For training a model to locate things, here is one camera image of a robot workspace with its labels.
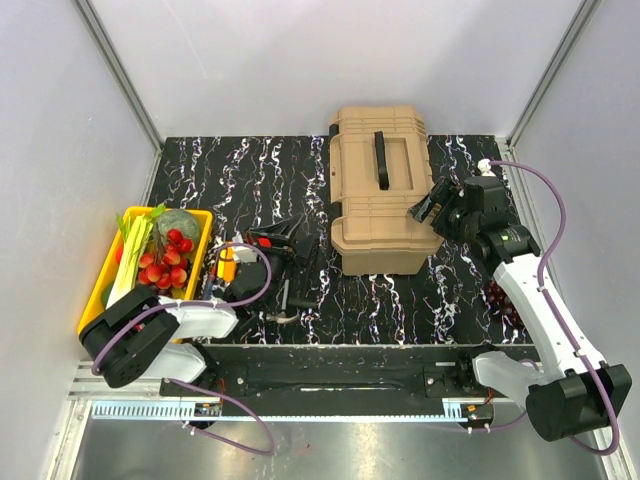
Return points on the green melon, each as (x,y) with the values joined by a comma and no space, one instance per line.
(181,220)

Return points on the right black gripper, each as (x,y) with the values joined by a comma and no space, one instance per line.
(446,195)

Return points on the steel claw hammer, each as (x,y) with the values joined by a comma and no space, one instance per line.
(279,312)

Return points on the red cherry cluster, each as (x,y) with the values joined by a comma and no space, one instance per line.
(165,265)

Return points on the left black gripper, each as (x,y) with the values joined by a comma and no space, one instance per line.
(304,248)

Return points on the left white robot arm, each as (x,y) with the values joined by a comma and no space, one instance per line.
(143,333)

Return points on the red handled pliers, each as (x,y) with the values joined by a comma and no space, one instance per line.
(265,242)

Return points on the black marble pattern mat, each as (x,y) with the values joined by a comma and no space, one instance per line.
(259,180)

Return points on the small blue red screwdriver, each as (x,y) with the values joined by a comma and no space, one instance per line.
(210,283)

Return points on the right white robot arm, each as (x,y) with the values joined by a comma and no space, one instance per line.
(575,390)

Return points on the tan plastic tool box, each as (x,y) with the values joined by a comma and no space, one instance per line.
(379,168)

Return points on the dark purple grape bunch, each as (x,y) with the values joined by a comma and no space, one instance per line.
(500,302)

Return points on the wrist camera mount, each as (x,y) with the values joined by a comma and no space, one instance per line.
(243,253)
(485,193)

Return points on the yellow utility knife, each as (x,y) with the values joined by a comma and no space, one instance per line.
(226,265)

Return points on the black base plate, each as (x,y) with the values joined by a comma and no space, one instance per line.
(343,380)

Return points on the green white leek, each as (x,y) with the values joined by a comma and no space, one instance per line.
(135,233)

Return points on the yellow plastic bin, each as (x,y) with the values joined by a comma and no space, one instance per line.
(107,275)

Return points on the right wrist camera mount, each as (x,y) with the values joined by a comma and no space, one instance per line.
(485,193)

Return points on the green lime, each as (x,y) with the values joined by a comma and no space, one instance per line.
(105,294)

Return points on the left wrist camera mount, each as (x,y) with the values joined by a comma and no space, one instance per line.
(243,253)

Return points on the black hex key set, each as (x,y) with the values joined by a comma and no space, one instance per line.
(303,299)

